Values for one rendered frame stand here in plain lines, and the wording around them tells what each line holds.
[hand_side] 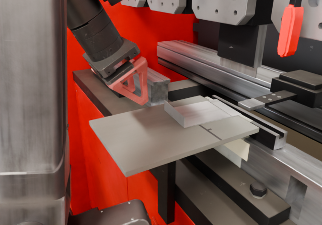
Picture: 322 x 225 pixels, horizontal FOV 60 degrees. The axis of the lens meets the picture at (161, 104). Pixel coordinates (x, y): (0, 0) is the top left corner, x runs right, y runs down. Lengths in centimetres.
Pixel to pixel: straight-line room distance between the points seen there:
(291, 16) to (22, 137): 32
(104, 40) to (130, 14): 96
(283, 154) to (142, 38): 102
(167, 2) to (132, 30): 70
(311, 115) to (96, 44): 55
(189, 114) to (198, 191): 15
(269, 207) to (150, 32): 108
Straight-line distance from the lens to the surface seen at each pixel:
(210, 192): 57
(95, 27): 40
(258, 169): 56
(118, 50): 41
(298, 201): 58
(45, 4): 23
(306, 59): 109
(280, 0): 45
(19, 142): 25
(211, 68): 100
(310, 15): 42
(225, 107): 60
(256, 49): 53
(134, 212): 31
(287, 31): 39
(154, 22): 142
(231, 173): 57
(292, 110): 80
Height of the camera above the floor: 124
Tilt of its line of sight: 24 degrees down
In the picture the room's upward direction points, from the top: straight up
